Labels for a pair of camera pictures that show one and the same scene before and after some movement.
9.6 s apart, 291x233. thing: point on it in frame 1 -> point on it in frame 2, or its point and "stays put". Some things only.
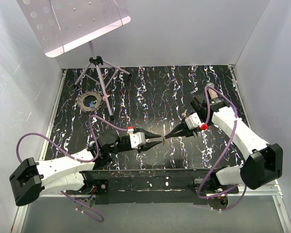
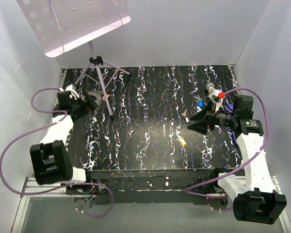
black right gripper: [185, 132] -> [201, 126]
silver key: [184, 114] stays put
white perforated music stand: [58, 25] stays put
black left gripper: [148, 145] -> [87, 107]
